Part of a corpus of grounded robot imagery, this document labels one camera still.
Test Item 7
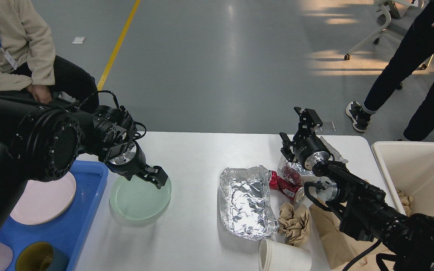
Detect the white plastic bin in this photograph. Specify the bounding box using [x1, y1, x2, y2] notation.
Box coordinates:
[372, 141, 434, 216]

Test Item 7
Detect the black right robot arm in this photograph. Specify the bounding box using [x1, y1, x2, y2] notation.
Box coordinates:
[280, 107, 434, 271]

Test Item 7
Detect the white paper cup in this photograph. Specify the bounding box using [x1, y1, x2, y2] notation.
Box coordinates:
[258, 239, 312, 271]

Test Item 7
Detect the dark teal mug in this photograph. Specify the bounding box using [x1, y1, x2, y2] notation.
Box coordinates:
[15, 242, 69, 271]

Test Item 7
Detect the crumpled brown paper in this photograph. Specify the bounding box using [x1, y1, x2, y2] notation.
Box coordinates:
[278, 202, 311, 247]

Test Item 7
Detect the crumpled paper in bin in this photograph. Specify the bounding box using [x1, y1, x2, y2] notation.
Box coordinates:
[396, 189, 414, 217]

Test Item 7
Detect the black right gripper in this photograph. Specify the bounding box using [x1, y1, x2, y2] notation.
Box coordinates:
[280, 107, 331, 171]

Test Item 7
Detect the pink plate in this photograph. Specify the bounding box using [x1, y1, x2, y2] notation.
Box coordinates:
[10, 172, 77, 226]

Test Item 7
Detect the green plate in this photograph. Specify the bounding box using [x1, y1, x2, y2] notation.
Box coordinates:
[110, 176, 172, 221]

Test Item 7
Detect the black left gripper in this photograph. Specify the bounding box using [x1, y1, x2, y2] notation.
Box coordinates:
[106, 141, 169, 189]

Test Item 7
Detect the grey office chair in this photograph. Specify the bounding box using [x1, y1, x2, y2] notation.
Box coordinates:
[344, 0, 434, 72]

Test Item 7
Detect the blue plastic tray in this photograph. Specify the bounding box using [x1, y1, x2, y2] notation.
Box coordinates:
[0, 161, 109, 271]

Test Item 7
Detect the brown paper bag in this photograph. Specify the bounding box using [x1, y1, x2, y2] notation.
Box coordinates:
[309, 204, 392, 271]

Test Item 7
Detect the person in dark trousers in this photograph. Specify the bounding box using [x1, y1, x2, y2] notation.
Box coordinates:
[345, 0, 434, 142]

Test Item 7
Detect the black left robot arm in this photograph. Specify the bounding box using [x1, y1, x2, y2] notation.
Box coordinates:
[0, 94, 168, 228]

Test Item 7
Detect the person in beige sweater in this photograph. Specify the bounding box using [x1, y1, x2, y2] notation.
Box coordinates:
[0, 0, 99, 113]

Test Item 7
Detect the crushed red can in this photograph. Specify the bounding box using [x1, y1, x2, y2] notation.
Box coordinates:
[269, 171, 305, 203]

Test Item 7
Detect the aluminium foil tray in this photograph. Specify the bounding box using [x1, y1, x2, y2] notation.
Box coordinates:
[217, 165, 278, 241]

